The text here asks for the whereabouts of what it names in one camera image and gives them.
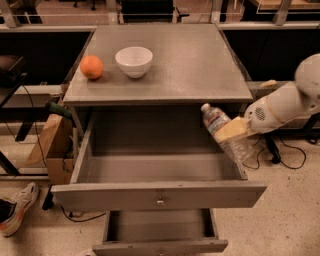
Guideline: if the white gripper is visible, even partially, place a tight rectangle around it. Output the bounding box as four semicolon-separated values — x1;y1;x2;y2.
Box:
213;82;309;143

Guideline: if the clear plastic water bottle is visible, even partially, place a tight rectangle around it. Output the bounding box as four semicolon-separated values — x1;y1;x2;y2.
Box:
201;103;253;163

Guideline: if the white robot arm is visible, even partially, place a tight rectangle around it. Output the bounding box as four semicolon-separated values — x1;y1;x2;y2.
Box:
213;54;320;143

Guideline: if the grey wooden drawer cabinet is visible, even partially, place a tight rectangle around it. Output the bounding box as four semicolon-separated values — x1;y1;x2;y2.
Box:
64;24;252;139

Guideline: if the grey open top drawer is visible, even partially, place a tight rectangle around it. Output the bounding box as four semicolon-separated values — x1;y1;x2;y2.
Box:
52;105;267;211

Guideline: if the grey open drawer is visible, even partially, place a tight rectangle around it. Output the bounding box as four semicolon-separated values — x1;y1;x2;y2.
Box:
93;209;228;256
52;105;267;211

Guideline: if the grey open bottom drawer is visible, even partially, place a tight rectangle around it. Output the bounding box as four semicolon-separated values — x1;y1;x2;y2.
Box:
93;209;228;256

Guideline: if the black table leg stand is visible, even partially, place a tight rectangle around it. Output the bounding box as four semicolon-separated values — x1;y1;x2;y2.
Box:
263;134;281;164

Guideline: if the yellow foam scrap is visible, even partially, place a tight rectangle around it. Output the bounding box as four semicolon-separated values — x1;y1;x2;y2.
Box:
259;79;277;88

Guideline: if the white ceramic bowl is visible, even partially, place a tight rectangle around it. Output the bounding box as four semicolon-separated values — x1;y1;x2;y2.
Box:
115;46;153;78

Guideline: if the orange fruit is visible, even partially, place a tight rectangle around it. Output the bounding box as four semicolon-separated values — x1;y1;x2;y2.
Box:
80;55;104;80

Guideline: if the brown cardboard box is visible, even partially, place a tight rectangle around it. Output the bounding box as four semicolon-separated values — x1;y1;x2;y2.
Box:
25;114;73;185

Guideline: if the white sneaker shoe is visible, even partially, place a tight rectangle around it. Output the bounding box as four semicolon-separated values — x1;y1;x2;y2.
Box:
0;182;39;237

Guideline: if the black floor cable right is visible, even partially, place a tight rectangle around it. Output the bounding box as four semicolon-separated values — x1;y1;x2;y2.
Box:
241;133;307;170

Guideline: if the green handled tool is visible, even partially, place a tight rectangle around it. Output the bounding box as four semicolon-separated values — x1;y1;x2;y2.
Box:
46;102;72;119

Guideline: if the black cable left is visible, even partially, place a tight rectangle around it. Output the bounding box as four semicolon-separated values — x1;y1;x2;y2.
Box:
3;84;48;167

